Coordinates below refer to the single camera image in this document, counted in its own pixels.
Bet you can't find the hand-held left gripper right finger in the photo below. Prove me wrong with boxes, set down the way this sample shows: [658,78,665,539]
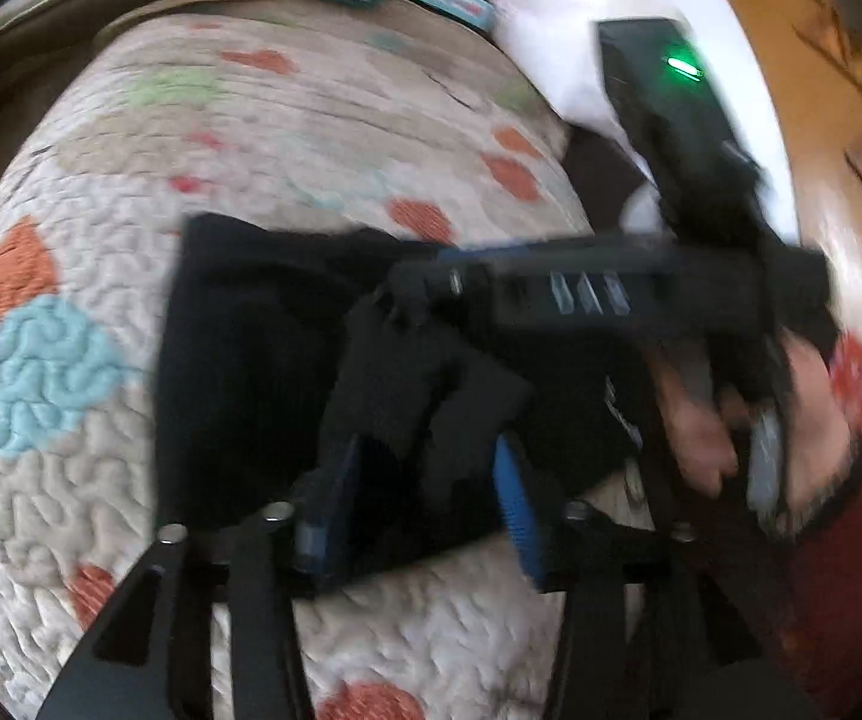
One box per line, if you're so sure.
[492,431,822,720]

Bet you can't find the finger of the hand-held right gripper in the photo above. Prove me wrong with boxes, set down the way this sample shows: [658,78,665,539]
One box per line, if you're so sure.
[388,232,675,342]

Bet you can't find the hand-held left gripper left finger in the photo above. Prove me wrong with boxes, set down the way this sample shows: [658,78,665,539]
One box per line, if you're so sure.
[37,431,372,720]

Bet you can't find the black pants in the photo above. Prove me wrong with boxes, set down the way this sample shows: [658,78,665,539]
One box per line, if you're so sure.
[155,211,660,590]

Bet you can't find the person's right forearm red sleeve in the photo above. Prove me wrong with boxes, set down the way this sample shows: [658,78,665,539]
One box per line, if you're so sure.
[764,439,862,702]

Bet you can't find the person's right hand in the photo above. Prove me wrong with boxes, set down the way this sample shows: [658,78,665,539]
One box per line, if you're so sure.
[651,334,855,537]

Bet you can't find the white quilted polka dot blanket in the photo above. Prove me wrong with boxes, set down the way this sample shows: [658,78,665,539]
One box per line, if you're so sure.
[0,0,702,720]

